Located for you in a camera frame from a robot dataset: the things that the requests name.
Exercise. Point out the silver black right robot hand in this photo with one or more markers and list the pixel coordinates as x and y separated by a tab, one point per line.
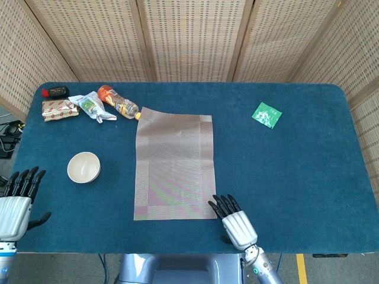
238	229

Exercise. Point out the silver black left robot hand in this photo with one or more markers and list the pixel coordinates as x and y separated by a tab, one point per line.
13	216

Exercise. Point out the beige bowl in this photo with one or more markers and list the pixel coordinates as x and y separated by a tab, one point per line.
83	167

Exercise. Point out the woven beige placemat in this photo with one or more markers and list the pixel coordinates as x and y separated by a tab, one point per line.
174	162

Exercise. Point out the blue-grey robot torso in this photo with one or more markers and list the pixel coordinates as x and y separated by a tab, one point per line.
183	269

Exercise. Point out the yellow floor tape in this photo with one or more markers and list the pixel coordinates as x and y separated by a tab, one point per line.
301	269

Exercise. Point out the gold foil packet red print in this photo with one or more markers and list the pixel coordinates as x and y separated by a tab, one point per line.
59	110

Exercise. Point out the green sachet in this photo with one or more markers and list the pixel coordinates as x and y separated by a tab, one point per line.
266	114

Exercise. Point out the black box with red end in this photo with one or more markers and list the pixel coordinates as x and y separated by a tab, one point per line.
57	91

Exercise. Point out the crumpled white green snack bag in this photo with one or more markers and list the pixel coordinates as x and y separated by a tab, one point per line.
89	105

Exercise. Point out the plastic bottle with yellow cap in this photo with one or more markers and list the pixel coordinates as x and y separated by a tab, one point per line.
118	102

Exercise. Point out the woven bamboo screen panel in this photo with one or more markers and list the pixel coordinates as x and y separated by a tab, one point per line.
23	59
94	38
195	38
355	59
281	38

